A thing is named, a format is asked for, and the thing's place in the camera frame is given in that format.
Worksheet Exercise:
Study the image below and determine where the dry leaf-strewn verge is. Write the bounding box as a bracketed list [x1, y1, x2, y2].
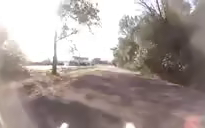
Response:
[3, 66, 101, 101]

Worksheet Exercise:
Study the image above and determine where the building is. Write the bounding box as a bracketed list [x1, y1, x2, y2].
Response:
[68, 55, 92, 67]

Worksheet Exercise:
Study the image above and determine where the dark bush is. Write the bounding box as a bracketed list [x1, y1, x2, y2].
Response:
[0, 24, 30, 83]

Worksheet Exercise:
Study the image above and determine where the row of trees and bushes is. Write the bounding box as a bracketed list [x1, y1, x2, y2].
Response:
[110, 0, 205, 92]

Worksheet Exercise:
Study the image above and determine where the pale water surface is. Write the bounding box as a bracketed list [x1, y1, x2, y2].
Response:
[23, 64, 78, 71]

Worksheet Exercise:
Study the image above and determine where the distant tree line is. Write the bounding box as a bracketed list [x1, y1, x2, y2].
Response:
[25, 58, 112, 67]

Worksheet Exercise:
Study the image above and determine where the thin-trunked tree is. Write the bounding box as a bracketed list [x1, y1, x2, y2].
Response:
[50, 0, 102, 76]

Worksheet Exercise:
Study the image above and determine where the brown dirt path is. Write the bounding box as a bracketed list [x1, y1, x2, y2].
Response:
[9, 64, 205, 128]

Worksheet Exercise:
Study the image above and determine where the robot's own part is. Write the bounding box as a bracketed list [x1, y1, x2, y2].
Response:
[124, 121, 137, 128]
[59, 122, 70, 128]

